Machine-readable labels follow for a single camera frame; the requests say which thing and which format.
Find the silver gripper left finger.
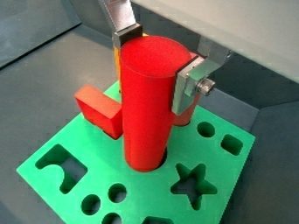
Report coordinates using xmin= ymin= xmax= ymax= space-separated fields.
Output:
xmin=97 ymin=0 xmax=143 ymax=49

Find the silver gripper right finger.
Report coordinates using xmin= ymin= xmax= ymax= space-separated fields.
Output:
xmin=172 ymin=37 xmax=233 ymax=115

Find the red foam cylinder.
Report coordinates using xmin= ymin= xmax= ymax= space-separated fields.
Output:
xmin=120 ymin=36 xmax=191 ymax=172

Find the red rectangular foam block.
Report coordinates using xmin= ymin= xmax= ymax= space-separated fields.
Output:
xmin=75 ymin=85 xmax=123 ymax=139

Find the green foam shape-sorter block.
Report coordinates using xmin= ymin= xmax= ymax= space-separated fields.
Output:
xmin=14 ymin=80 xmax=257 ymax=224

